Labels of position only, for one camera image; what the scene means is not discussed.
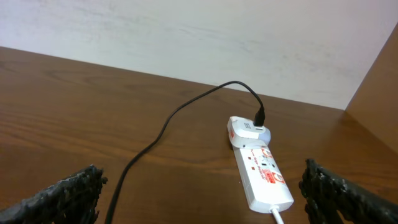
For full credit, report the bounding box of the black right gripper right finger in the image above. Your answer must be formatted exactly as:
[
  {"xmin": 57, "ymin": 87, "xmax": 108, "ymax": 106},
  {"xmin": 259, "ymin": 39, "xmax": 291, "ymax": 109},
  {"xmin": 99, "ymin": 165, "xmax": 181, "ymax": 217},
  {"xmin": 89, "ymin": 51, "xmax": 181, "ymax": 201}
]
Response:
[{"xmin": 298, "ymin": 159, "xmax": 397, "ymax": 224}]

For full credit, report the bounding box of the black USB charging cable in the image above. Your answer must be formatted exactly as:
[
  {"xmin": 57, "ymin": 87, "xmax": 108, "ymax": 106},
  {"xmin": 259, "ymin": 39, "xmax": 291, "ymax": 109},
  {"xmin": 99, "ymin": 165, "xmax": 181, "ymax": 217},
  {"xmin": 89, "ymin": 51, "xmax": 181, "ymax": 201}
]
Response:
[{"xmin": 104, "ymin": 80, "xmax": 266, "ymax": 224}]

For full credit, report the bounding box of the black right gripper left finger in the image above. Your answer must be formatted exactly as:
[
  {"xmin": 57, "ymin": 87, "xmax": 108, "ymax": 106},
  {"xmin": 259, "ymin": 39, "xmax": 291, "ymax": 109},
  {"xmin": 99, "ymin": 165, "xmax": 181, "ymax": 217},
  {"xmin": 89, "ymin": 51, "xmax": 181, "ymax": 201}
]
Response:
[{"xmin": 1, "ymin": 164, "xmax": 108, "ymax": 224}]

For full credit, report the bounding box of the white power strip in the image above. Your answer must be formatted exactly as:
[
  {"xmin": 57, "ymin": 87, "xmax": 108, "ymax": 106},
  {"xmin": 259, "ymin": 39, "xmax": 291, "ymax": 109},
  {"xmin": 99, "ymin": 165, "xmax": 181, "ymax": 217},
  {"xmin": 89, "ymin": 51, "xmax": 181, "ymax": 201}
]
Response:
[{"xmin": 233, "ymin": 146, "xmax": 294, "ymax": 213}]

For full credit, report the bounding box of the white USB charger adapter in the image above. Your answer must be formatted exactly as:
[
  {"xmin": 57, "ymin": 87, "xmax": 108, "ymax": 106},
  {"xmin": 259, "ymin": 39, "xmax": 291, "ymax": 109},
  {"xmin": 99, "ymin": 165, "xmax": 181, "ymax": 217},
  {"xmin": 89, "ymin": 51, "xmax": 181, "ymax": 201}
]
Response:
[{"xmin": 227, "ymin": 116, "xmax": 271, "ymax": 149}]

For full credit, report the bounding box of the white power strip cord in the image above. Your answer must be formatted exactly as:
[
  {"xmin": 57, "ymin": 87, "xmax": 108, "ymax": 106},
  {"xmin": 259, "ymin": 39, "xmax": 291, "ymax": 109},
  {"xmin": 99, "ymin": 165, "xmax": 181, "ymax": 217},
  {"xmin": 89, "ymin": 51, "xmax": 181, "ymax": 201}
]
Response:
[{"xmin": 270, "ymin": 205, "xmax": 285, "ymax": 224}]

